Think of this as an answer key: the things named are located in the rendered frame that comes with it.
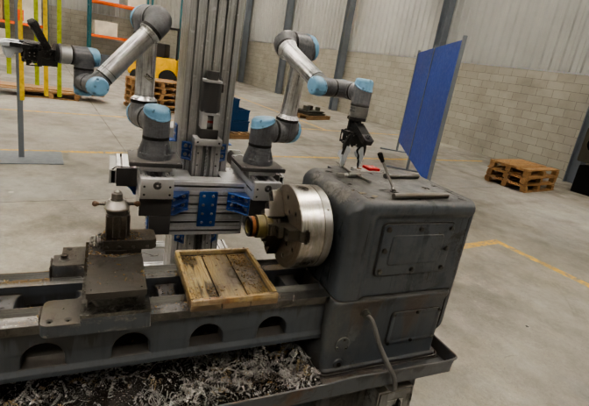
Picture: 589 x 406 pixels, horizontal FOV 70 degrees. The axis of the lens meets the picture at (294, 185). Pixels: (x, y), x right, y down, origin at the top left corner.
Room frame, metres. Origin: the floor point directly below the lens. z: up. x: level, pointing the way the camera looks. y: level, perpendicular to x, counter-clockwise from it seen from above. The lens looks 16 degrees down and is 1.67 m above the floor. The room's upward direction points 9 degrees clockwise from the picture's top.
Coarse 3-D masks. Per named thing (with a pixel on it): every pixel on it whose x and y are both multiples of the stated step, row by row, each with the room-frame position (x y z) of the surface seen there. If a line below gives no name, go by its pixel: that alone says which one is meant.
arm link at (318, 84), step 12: (276, 36) 2.00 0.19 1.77; (288, 36) 1.98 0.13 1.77; (276, 48) 1.96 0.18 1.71; (288, 48) 1.91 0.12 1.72; (288, 60) 1.89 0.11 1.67; (300, 60) 1.84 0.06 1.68; (300, 72) 1.81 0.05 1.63; (312, 72) 1.76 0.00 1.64; (312, 84) 1.71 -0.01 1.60; (324, 84) 1.70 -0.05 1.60; (336, 84) 1.74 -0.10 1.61
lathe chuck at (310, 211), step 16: (288, 192) 1.48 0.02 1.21; (304, 192) 1.45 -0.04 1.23; (288, 208) 1.46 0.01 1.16; (304, 208) 1.38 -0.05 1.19; (320, 208) 1.41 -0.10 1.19; (304, 224) 1.35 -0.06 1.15; (320, 224) 1.37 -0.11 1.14; (320, 240) 1.36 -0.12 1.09; (288, 256) 1.40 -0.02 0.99; (304, 256) 1.35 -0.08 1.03
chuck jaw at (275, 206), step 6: (270, 192) 1.53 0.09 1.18; (276, 192) 1.52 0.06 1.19; (270, 198) 1.52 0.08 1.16; (276, 198) 1.50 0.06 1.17; (282, 198) 1.52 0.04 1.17; (270, 204) 1.48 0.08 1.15; (276, 204) 1.49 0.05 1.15; (282, 204) 1.50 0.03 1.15; (264, 210) 1.46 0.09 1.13; (270, 210) 1.46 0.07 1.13; (276, 210) 1.47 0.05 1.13; (282, 210) 1.49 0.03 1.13; (270, 216) 1.45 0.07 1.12; (276, 216) 1.46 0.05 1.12; (282, 216) 1.47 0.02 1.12
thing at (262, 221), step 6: (252, 216) 1.42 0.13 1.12; (258, 216) 1.42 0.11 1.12; (264, 216) 1.43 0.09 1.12; (246, 222) 1.43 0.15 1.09; (252, 222) 1.39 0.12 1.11; (258, 222) 1.40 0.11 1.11; (264, 222) 1.40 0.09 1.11; (270, 222) 1.43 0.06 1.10; (246, 228) 1.43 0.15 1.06; (252, 228) 1.38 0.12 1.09; (258, 228) 1.39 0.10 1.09; (264, 228) 1.39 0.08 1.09; (246, 234) 1.41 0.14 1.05; (252, 234) 1.38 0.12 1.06; (258, 234) 1.39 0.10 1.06; (264, 234) 1.40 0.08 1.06
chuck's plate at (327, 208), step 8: (320, 192) 1.48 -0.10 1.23; (328, 200) 1.45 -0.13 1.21; (328, 208) 1.42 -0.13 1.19; (328, 216) 1.40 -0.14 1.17; (328, 224) 1.39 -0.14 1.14; (328, 232) 1.38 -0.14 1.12; (328, 240) 1.38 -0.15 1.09; (328, 248) 1.38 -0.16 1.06; (320, 256) 1.38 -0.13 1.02; (320, 264) 1.43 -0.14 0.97
